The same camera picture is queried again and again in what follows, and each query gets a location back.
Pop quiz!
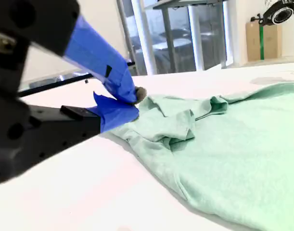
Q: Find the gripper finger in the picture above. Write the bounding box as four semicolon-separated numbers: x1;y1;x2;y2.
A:
24;90;140;169
2;0;148;105

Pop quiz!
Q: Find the pale green T-shirt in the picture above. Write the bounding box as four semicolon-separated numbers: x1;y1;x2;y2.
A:
107;81;294;231

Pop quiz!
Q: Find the white window pillar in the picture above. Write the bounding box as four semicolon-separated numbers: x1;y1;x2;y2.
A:
188;6;205;72
131;0;157;76

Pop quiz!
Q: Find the grey desk with legs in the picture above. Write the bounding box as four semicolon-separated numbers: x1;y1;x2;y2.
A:
153;0;225;73

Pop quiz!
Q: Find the green pole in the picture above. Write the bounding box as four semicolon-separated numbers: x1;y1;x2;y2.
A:
259;24;266;61

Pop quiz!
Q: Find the brown cardboard box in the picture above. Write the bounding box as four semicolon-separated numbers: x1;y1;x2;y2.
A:
245;21;282;62

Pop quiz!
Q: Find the black camera with lens ring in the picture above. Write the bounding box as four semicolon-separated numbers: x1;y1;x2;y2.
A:
250;0;294;26

